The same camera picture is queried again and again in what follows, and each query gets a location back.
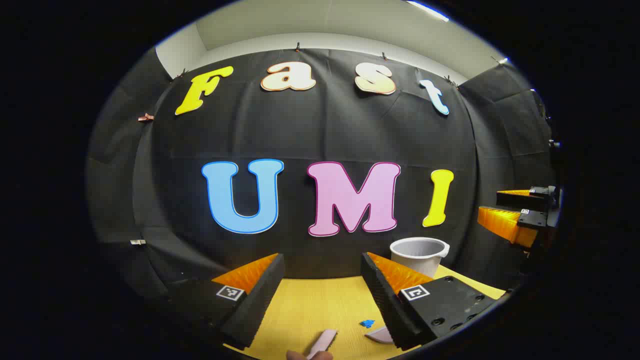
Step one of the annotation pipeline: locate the yellow wooden desktop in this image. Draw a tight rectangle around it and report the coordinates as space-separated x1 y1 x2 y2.
223 265 507 360

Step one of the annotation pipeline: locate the pink dustpan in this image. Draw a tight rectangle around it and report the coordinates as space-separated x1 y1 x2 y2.
364 326 396 345

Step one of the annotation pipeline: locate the white ribbed garbage bin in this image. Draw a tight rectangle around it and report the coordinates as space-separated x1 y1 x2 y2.
389 237 451 279

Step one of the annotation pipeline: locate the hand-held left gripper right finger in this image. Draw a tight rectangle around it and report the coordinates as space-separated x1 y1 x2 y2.
360 252 499 351

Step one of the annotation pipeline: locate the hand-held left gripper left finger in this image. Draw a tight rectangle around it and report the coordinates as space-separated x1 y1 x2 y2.
167 253 286 351

